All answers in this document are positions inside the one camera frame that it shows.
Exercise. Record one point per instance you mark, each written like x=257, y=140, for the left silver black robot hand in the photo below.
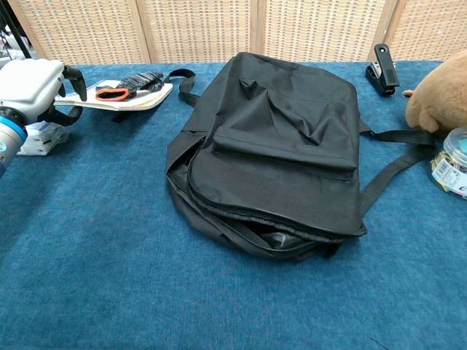
x=29, y=84

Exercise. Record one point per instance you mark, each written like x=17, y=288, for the white yellow spiral notebook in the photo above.
x=146, y=98

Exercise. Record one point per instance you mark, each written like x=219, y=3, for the black backpack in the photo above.
x=277, y=146

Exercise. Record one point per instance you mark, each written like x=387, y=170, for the black tripod stand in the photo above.
x=16, y=29

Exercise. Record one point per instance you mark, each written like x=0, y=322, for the tissue packet bundle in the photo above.
x=40, y=140

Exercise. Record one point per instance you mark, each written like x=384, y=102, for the grey striped knit glove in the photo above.
x=138, y=82

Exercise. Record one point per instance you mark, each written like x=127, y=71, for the blue carpet table cover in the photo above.
x=91, y=237

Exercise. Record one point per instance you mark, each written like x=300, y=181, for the woven wooden folding screen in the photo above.
x=200, y=29

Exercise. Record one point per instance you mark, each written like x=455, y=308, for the black clip device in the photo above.
x=385, y=69

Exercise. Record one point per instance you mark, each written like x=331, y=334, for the brown plush toy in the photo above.
x=445, y=95

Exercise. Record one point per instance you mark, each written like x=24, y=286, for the clear jar of clips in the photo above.
x=454, y=164

